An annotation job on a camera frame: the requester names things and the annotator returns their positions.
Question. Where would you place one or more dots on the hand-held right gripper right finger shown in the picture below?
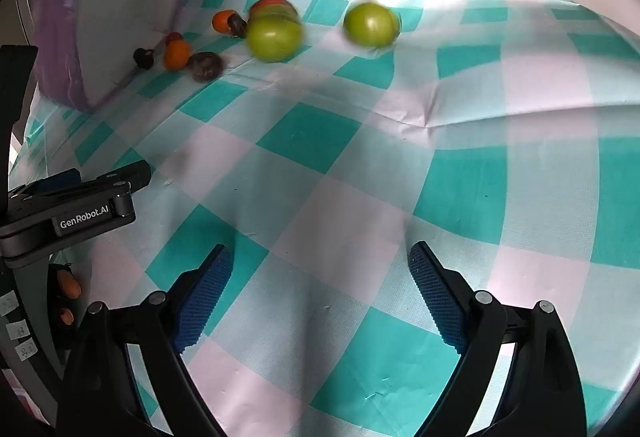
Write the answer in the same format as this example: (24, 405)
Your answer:
(437, 297)

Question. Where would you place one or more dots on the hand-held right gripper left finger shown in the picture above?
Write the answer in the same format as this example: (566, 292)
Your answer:
(205, 297)

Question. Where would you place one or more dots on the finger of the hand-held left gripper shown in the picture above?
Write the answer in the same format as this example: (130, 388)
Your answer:
(127, 174)
(62, 179)

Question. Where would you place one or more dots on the dark brown round fruit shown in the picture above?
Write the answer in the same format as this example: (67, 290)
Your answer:
(205, 66)

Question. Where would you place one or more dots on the purple box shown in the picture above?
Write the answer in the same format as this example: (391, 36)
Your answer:
(60, 42)

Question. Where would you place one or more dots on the small red fruit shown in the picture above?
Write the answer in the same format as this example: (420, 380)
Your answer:
(174, 37)

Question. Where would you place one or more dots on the person's left hand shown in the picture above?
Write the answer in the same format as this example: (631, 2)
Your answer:
(70, 286)

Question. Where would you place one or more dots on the small orange fruit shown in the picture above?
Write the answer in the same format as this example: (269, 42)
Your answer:
(220, 21)
(177, 55)

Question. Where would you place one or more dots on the teal white checkered tablecloth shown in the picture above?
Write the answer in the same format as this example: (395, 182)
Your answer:
(350, 167)

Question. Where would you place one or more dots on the green apple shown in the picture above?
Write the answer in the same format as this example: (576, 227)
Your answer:
(371, 25)
(274, 38)

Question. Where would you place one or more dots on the red orange round fruit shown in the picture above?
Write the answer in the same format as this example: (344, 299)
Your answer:
(270, 6)

